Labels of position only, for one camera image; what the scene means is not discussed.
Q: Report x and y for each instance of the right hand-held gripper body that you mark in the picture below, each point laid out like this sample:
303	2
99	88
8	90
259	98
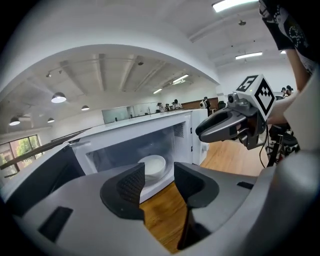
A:
260	100

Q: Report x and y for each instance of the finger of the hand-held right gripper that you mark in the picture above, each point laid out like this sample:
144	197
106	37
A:
217	121
217	136

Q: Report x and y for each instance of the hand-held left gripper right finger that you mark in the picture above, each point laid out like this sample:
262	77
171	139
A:
212	190

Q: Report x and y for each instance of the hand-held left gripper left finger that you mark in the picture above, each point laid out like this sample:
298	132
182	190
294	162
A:
75	200

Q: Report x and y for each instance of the white bowl of food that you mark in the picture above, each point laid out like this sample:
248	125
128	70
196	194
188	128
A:
153	163

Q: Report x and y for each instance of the white microwave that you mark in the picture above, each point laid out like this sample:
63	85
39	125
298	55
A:
125	132

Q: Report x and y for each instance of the person's right forearm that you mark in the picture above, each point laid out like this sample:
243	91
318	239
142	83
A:
281	111

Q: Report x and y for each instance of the person's right hand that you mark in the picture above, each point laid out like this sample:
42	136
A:
252	125

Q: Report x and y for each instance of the long ceiling light panel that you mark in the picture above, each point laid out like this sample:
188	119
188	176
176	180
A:
248	55
157	91
233	4
180	79

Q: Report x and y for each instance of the black metal stand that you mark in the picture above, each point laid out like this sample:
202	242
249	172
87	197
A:
282	142

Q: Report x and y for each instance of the dark wooden railing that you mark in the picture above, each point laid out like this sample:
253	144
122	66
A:
45	147

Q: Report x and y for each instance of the window with green view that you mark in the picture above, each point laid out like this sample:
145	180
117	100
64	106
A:
20	152

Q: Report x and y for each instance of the dome pendant lamp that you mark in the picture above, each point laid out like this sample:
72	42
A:
50	120
85	108
58	98
14	121

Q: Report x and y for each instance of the glass partition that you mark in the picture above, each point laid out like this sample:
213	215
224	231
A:
117	113

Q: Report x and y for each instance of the ceiling track spotlight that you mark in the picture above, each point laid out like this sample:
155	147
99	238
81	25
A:
48	74

